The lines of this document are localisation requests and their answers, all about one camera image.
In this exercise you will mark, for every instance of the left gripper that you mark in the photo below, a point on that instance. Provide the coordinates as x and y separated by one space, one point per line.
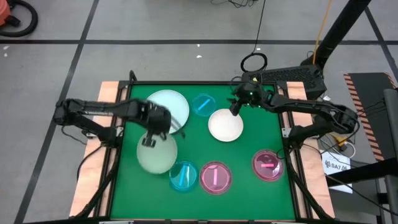
155 118

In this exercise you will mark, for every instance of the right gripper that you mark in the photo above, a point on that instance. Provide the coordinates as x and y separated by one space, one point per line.
252 95

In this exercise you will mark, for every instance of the pale green plate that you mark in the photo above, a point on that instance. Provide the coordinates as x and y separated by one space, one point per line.
157 158

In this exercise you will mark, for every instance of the blue transparent plate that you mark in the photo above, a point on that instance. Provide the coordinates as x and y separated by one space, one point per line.
183 175
203 105

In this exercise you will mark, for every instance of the pink transparent plate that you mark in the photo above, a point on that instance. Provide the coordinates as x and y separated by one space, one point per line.
267 165
215 177

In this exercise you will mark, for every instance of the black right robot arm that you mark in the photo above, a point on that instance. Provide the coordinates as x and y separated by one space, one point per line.
311 107

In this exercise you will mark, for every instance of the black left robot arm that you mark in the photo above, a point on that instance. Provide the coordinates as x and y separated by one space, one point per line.
93 107

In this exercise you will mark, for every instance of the small white plate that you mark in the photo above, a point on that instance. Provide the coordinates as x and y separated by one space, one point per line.
225 126

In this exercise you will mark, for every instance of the large white plate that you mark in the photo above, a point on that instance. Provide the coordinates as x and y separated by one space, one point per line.
177 105

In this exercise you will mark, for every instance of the black computer box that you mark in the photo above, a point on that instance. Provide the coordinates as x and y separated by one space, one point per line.
289 76

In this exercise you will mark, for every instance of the wooden table side board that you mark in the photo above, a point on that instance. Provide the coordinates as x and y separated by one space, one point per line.
90 174
308 168

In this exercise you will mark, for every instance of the white paper sign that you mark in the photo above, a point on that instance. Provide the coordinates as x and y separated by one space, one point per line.
335 165

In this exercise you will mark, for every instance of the black striped floor mat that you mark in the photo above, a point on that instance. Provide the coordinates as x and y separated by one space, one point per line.
370 90

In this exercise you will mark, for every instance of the orange shop vacuum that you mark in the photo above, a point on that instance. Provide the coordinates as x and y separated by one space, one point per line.
3 12

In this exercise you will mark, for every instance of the black camera pole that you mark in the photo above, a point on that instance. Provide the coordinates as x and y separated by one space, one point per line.
339 28

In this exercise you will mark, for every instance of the black stand frame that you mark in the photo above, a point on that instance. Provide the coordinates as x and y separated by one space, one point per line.
367 169

